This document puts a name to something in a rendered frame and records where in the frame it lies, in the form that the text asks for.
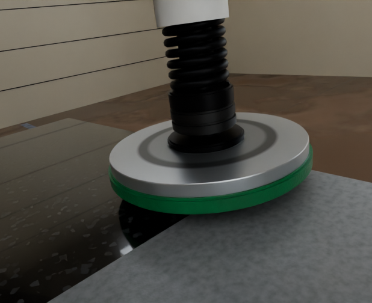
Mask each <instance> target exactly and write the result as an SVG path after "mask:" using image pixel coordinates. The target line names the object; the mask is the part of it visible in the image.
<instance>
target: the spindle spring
mask: <svg viewBox="0 0 372 303"><path fill-rule="evenodd" d="M224 21H225V18H222V19H214V20H206V21H201V22H192V23H184V24H179V25H170V26H167V27H165V28H164V29H162V34H163V35H164V36H176V35H177V34H180V33H183V32H189V31H195V30H198V29H204V28H209V27H211V28H212V29H211V30H207V31H202V32H197V33H193V34H187V35H182V36H177V37H172V38H168V39H165V40H164V46H165V47H175V46H180V45H184V44H190V43H196V42H200V41H205V40H210V39H212V40H213V41H211V42H207V43H202V44H197V45H194V46H187V47H181V48H177V49H169V50H167V51H166V57H167V58H178V57H186V56H190V55H196V54H202V53H205V52H210V51H214V53H211V54H208V55H202V56H199V57H193V58H187V59H182V60H180V59H175V60H170V61H168V62H167V67H168V68H170V69H175V70H171V71H170V72H169V78H170V79H176V80H174V81H171V83H170V88H171V89H173V90H193V89H197V88H203V87H208V86H212V85H215V84H218V83H221V84H222V85H230V82H229V80H228V79H227V78H228V77H229V71H228V70H227V69H226V68H227V66H228V64H229V62H228V60H227V59H226V58H225V57H226V55H227V54H228V50H227V49H225V48H224V46H225V45H226V43H227V41H226V39H225V37H221V36H222V35H224V33H225V32H226V28H225V27H224V26H222V25H219V24H221V23H223V22H224ZM213 62H215V64H213V65H210V66H206V67H201V68H198V69H191V70H183V71H181V69H183V68H188V67H195V66H201V65H204V64H209V63H213ZM213 73H216V75H214V76H211V77H208V78H203V79H198V80H193V81H184V82H183V81H182V80H183V79H191V78H198V77H201V76H206V75H211V74H213Z"/></svg>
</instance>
